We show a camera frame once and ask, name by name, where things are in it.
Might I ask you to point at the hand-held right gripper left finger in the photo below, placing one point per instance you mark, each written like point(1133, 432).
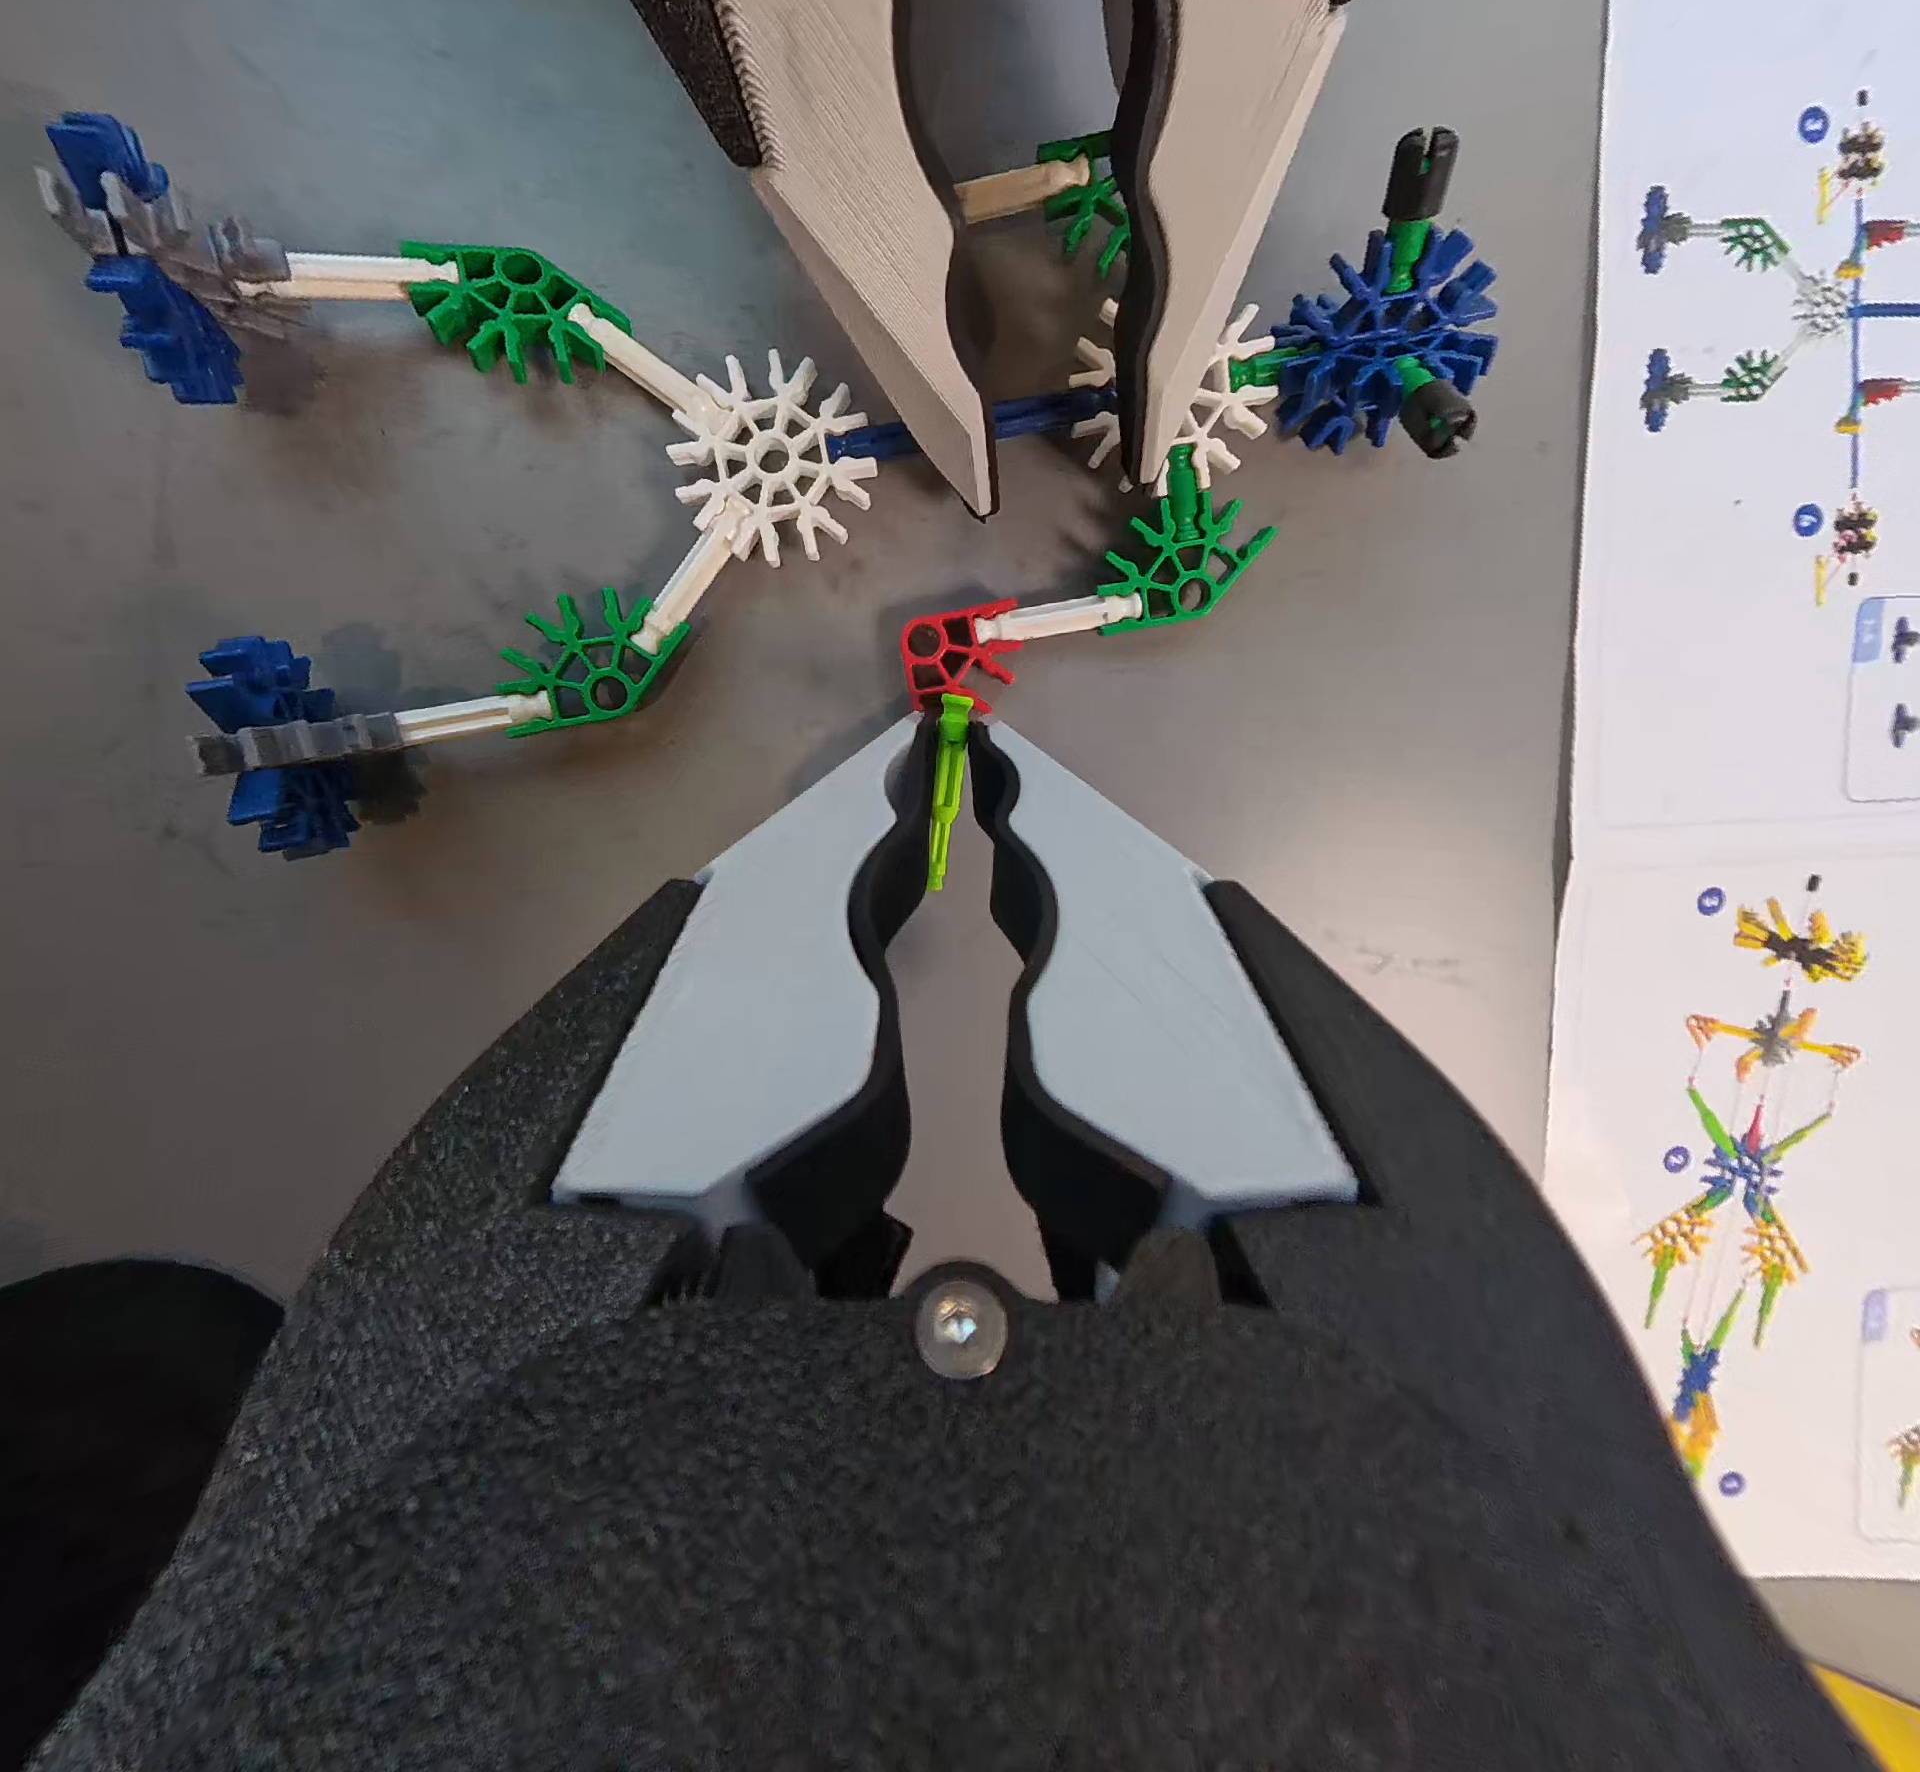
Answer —
point(735, 1036)

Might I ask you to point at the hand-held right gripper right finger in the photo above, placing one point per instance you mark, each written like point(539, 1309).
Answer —
point(1184, 1053)

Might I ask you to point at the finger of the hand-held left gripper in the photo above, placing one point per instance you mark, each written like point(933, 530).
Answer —
point(1245, 32)
point(824, 76)

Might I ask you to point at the lime green toy rod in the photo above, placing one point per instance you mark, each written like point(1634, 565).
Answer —
point(949, 782)

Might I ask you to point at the multicoloured construction toy model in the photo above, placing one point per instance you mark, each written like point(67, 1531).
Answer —
point(764, 454)

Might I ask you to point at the white instruction sheet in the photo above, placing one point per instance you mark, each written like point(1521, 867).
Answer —
point(1681, 693)

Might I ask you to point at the person's right leg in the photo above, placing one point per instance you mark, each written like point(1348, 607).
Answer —
point(91, 1503)

